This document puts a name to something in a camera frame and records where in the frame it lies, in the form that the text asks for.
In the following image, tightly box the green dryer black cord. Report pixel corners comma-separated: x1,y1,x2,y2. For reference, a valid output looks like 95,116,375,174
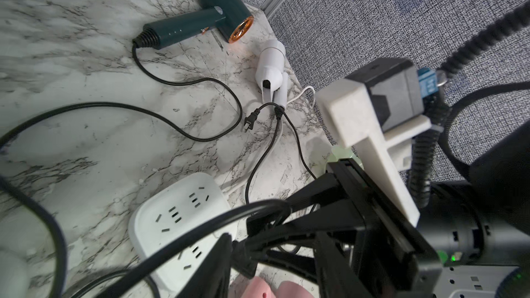
0,43,293,298

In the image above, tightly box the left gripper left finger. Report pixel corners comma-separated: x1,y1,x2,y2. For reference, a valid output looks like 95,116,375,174
177,233,233,298

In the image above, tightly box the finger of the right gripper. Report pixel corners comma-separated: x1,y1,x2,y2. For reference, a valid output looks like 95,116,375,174
247,173,346,236
231,211,366,281

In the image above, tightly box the white dryer black cord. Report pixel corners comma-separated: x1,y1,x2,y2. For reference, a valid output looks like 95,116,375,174
243,102,317,206

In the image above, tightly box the white power strip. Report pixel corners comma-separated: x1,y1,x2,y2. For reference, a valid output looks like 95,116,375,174
1,249,30,298
128,172,237,293

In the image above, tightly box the pink dryer black cord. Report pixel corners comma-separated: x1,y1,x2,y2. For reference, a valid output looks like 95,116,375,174
68,268,161,298

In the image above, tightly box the white folded hair dryer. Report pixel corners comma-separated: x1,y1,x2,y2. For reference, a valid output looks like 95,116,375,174
255,39,288,109

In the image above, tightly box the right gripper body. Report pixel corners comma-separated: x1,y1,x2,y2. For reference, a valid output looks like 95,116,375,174
327,159,442,297

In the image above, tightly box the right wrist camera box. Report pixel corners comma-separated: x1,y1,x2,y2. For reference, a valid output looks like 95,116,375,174
315,57,442,226

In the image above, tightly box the green dryer copper nozzle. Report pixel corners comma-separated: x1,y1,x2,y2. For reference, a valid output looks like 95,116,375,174
132,0,254,50

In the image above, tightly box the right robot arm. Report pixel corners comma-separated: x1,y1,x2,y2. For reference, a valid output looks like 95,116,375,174
230,4,529,297

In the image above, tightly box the green wavy plate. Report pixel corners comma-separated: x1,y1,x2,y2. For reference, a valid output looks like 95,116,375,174
326,145,364,169

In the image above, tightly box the pink dryer front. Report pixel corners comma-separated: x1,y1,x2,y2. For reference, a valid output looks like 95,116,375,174
228,275,320,298

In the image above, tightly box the right white power strip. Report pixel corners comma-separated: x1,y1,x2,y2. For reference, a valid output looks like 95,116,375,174
128,172,237,293

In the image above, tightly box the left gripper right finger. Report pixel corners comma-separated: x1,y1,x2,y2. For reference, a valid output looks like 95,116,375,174
313,232,373,297

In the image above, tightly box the black cord with plug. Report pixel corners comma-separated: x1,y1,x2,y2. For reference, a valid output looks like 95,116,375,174
0,175,68,298

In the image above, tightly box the left white power strip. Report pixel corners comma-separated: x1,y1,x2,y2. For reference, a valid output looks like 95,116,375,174
1,249,30,298

